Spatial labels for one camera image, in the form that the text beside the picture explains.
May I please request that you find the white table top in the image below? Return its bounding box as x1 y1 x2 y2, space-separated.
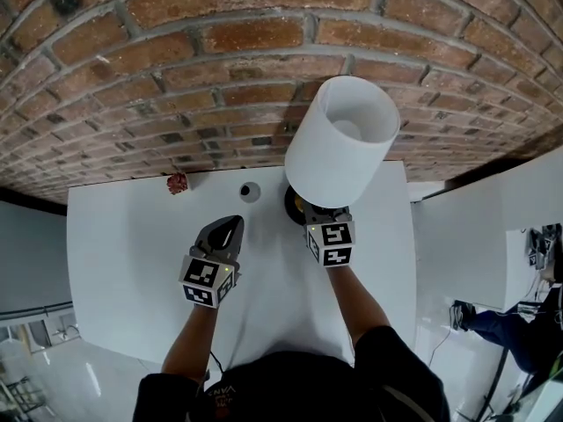
65 160 418 367

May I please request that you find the grey cabinet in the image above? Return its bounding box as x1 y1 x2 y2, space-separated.
0 200 74 320

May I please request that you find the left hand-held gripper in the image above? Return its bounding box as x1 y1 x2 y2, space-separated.
178 215 245 309

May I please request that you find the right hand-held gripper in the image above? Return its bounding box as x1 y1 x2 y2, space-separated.
303 204 356 268

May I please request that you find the person's right forearm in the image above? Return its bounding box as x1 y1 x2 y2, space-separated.
325 265 392 364

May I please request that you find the person's black t-shirt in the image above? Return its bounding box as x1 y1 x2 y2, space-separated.
138 325 450 422

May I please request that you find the black floor cable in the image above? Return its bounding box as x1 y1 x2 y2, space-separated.
427 323 455 365

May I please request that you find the white metal rack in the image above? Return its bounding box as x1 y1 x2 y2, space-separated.
0 318 80 412

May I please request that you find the white table lamp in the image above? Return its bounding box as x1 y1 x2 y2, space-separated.
283 75 401 228

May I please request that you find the small red crumpled object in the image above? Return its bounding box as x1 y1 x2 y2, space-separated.
165 172 189 196

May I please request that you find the person's left forearm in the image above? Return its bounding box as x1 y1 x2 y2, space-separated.
161 303 219 384

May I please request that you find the grey cable grommet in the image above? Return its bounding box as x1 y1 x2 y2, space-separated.
239 181 261 205

